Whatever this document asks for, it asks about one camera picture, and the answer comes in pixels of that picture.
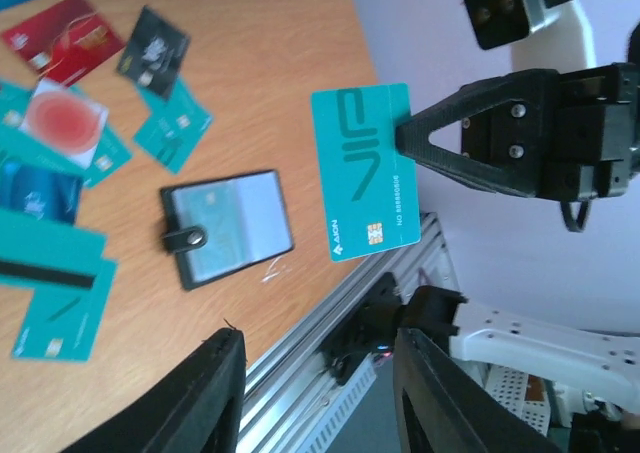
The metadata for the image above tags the aluminium front rail frame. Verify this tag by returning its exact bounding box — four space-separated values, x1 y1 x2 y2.
236 213 458 452

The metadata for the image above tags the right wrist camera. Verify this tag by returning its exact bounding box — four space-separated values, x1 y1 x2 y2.
463 0 577 50

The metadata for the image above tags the white card red circle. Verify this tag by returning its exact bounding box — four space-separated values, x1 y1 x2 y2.
19 79 109 170

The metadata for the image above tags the black credit card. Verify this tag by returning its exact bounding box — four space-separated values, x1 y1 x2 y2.
116 5 191 100

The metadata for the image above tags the teal striped card centre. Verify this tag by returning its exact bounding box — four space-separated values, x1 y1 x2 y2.
1 209 107 290

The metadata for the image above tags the grey slotted cable duct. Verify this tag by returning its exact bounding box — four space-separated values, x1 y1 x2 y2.
297 355 377 453

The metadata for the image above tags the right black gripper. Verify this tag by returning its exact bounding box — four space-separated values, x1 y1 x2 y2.
395 63 639 202

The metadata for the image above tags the red credit card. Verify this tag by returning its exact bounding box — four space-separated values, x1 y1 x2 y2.
1 0 124 87

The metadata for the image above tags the teal chip card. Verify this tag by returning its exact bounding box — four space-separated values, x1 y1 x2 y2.
1 79 132 188
12 259 117 362

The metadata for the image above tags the teal card near black card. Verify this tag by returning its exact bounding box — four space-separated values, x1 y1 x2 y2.
134 77 213 174

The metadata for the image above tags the black leather card holder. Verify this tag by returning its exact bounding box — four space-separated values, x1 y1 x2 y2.
160 169 295 291

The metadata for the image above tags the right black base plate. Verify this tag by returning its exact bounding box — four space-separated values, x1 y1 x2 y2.
319 272 404 386

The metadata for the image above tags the teal chip card lower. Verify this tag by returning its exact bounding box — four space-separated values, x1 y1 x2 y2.
12 259 117 362

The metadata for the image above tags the teal card black stripe front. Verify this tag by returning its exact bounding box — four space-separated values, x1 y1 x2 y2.
172 181 243 282

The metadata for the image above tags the teal VIP card front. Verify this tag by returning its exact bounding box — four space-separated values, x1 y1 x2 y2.
310 83 422 262

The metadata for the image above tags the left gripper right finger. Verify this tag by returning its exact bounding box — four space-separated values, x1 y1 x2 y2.
393 328 559 452

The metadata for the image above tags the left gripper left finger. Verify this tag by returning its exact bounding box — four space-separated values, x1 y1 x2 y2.
65 328 246 452

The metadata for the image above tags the teal chip card centre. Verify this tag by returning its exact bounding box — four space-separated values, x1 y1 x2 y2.
1 79 132 188

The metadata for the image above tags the blue card centre pile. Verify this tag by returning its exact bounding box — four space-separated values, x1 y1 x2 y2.
1 159 84 225

